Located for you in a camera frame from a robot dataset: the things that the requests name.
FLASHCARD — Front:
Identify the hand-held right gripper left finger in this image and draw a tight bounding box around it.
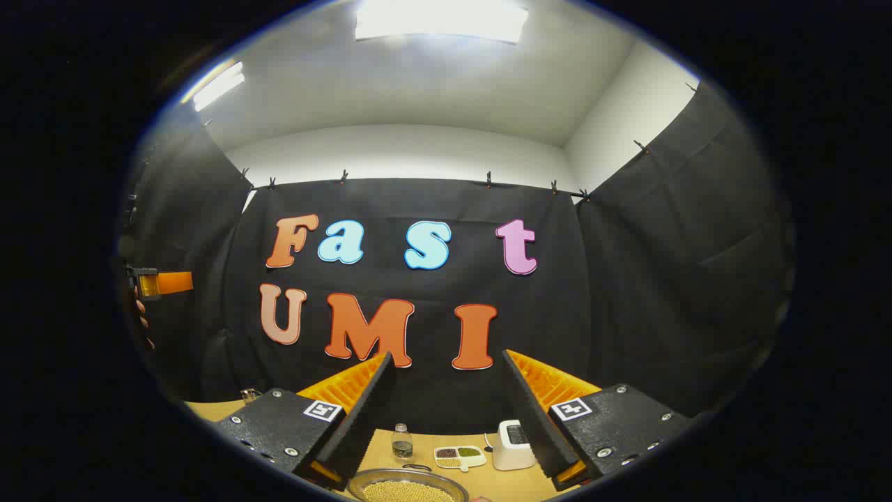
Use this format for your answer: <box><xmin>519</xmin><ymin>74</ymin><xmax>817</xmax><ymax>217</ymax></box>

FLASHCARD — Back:
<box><xmin>213</xmin><ymin>352</ymin><xmax>396</xmax><ymax>492</ymax></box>

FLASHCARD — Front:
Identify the long ceiling light strip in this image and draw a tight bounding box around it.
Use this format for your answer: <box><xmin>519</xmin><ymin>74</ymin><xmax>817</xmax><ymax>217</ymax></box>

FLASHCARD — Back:
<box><xmin>183</xmin><ymin>60</ymin><xmax>246</xmax><ymax>112</ymax></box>

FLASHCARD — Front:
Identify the white divided plate with beans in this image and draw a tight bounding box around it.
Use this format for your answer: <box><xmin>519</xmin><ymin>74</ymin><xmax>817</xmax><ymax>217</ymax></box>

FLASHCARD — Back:
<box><xmin>433</xmin><ymin>446</ymin><xmax>488</xmax><ymax>470</ymax></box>

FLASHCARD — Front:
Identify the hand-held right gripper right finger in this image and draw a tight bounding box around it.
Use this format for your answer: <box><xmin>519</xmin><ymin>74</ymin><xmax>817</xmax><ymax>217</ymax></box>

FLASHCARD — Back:
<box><xmin>502</xmin><ymin>350</ymin><xmax>692</xmax><ymax>492</ymax></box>

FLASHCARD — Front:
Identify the clear plastic water bottle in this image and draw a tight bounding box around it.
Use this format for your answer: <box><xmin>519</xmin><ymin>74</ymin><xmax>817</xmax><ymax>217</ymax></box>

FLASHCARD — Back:
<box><xmin>391</xmin><ymin>423</ymin><xmax>414</xmax><ymax>464</ymax></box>

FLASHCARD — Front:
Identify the rectangular ceiling light panel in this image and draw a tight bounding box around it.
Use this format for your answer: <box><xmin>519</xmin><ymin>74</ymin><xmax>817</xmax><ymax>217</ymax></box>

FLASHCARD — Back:
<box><xmin>354</xmin><ymin>0</ymin><xmax>530</xmax><ymax>45</ymax></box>

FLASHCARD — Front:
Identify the pile of yellow soybeans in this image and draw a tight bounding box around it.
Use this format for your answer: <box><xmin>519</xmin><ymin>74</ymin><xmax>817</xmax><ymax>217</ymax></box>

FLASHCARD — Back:
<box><xmin>362</xmin><ymin>480</ymin><xmax>455</xmax><ymax>502</ymax></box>

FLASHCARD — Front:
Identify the white toaster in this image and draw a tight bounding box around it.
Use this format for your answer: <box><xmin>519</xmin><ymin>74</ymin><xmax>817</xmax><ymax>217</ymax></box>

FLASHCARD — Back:
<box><xmin>491</xmin><ymin>420</ymin><xmax>537</xmax><ymax>471</ymax></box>

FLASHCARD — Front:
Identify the stainless steel pot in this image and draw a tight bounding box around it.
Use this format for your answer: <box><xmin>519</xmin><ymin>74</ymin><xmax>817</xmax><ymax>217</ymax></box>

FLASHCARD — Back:
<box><xmin>346</xmin><ymin>464</ymin><xmax>470</xmax><ymax>502</ymax></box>

